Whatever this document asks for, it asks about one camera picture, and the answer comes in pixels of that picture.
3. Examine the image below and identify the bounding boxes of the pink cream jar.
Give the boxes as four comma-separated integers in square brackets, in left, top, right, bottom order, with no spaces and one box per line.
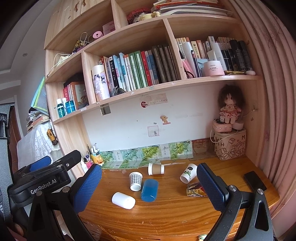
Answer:
[203,61,225,76]

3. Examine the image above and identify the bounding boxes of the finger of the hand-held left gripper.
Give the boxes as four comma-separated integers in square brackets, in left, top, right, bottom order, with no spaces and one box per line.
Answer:
[50,150,82,171]
[18,156,53,174]

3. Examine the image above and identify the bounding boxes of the wooden bookshelf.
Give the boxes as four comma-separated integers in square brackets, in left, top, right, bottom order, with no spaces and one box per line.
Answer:
[44,0,265,176]

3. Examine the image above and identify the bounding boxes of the red orange snack packet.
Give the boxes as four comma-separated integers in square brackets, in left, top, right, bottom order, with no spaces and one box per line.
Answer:
[186,182,208,197]

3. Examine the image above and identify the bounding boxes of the plain white cup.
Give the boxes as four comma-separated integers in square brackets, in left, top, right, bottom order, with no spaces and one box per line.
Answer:
[112,192,136,209]

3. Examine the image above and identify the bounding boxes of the brown paper cup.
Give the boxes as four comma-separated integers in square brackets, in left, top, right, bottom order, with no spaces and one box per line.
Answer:
[148,163,165,176]

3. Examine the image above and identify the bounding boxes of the white squeeze tube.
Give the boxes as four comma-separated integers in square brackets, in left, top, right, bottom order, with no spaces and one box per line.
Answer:
[207,43,223,67]

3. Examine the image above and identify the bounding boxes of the brown cardboard packet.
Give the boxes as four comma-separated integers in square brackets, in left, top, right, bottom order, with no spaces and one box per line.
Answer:
[192,138,218,160]

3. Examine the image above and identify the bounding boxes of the stack of flat books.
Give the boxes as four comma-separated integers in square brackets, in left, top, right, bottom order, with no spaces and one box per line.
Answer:
[26,109,50,133]

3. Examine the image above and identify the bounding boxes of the grey checked paper cup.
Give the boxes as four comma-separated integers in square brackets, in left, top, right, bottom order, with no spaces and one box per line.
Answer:
[129,172,143,192]

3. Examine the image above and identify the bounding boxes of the brown haired rag doll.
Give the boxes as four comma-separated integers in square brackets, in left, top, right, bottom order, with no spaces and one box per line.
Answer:
[218,85,245,125]

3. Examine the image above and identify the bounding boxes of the metal shelf bracket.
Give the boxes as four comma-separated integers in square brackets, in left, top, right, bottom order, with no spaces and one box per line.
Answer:
[100,104,112,116]

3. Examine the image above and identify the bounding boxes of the teal bottle white cap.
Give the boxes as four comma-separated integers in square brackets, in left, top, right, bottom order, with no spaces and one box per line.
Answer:
[57,98,66,118]

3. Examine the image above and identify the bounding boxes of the white printed tube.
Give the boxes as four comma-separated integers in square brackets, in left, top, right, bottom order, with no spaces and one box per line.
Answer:
[92,64,111,100]

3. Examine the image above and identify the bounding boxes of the white lace cloth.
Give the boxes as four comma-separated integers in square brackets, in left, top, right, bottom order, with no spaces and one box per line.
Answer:
[17,124,65,169]

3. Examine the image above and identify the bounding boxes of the row of upright books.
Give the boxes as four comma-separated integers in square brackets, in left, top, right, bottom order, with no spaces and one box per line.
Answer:
[176,36,232,59]
[99,44,179,96]

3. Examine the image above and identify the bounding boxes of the teal jar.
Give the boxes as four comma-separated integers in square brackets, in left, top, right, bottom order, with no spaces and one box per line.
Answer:
[65,100,77,114]

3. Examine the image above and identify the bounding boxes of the pink curtain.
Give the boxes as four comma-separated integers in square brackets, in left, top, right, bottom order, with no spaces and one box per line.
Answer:
[222,0,296,241]

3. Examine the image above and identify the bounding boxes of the green grape print packet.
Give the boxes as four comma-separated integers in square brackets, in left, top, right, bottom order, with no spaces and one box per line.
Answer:
[168,140,193,161]
[100,151,126,169]
[141,145,162,165]
[120,148,142,163]

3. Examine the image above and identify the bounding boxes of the pile of books and papers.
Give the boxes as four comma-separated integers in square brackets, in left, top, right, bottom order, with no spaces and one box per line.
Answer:
[151,0,234,17]

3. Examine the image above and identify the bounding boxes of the green framed board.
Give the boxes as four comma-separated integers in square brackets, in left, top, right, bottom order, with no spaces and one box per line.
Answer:
[31,76,49,114]

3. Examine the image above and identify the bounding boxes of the blue plastic cup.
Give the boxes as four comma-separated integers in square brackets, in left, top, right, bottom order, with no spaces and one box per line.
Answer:
[141,179,159,202]

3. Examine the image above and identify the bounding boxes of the dark gift bag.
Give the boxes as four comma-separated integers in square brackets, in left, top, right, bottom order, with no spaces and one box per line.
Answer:
[73,32,92,54]

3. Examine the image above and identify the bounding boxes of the white cable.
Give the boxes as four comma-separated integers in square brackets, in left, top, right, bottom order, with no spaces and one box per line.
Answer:
[209,126,241,143]

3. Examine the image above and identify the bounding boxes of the yellow bone toy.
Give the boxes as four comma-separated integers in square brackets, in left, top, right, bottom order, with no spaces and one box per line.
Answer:
[141,11,161,21]

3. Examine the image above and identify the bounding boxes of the pink flat box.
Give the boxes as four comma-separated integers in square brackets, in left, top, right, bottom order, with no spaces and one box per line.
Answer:
[102,21,115,36]

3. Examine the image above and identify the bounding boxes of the person's left hand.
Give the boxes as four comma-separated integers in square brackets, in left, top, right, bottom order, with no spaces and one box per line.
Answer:
[10,222,27,240]

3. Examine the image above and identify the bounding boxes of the beige patterned storage bag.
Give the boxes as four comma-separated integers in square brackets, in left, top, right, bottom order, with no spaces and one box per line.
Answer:
[214,128,247,161]

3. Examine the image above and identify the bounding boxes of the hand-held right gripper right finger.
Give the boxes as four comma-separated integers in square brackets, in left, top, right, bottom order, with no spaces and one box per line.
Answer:
[196,163,275,241]

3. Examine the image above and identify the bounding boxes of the red knit plush toy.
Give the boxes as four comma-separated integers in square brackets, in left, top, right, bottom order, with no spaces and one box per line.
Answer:
[127,8,152,25]

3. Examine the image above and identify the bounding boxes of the yellow pen holder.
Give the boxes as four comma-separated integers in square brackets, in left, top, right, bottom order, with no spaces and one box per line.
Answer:
[91,151,104,166]

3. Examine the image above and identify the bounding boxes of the white cup green plant print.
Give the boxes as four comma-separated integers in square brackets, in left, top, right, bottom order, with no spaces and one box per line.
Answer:
[180,163,198,184]

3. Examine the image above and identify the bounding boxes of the pink face masks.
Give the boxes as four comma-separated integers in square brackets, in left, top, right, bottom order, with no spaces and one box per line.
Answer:
[182,59,197,78]

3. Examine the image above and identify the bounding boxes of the white drawstring bag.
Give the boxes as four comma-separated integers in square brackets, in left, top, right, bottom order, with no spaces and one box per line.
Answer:
[47,53,73,77]

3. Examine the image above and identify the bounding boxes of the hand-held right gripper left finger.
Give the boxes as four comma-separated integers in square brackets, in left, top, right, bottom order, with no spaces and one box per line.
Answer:
[28,163,102,241]

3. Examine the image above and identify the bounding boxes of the yellow toy keychain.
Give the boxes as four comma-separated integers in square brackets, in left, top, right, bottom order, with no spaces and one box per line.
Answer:
[47,128,58,146]

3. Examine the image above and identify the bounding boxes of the black phone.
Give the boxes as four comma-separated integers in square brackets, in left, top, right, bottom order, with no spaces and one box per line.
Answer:
[243,171,267,192]

